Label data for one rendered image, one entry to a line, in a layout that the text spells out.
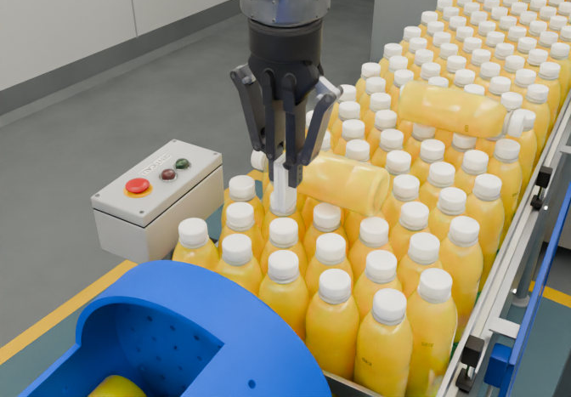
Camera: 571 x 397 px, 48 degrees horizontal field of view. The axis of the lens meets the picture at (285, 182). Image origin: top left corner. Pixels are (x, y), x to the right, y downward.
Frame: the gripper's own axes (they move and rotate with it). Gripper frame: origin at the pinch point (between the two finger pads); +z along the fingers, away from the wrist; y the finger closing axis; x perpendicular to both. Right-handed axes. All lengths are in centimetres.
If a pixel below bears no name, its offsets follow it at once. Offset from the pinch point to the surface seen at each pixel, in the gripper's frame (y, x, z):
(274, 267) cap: -0.6, -1.9, 12.0
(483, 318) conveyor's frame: 22.5, 23.8, 32.3
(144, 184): -26.1, 3.5, 11.1
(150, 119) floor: -186, 175, 123
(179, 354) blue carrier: -2.4, -18.9, 12.4
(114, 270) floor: -118, 72, 123
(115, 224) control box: -27.9, -1.9, 15.6
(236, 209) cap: -11.5, 6.0, 12.0
